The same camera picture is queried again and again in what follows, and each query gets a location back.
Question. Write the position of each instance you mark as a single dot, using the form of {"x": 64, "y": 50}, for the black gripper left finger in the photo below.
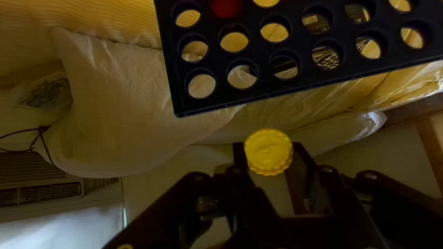
{"x": 188, "y": 211}

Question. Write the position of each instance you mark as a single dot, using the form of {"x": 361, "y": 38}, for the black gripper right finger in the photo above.
{"x": 370, "y": 211}

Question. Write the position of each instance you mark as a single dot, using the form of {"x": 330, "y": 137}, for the yellow game chip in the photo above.
{"x": 269, "y": 153}

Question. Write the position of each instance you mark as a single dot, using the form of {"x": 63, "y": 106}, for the blue connect four gameboard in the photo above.
{"x": 222, "y": 17}

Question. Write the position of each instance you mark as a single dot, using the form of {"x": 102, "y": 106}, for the near white pillow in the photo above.
{"x": 121, "y": 121}

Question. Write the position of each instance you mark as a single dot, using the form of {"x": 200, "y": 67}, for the white air conditioner unit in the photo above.
{"x": 31, "y": 187}

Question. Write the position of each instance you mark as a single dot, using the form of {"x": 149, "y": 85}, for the yellow bed duvet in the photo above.
{"x": 31, "y": 97}

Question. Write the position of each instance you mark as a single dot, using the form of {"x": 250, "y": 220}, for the wooden bunk bed frame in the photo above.
{"x": 431, "y": 135}

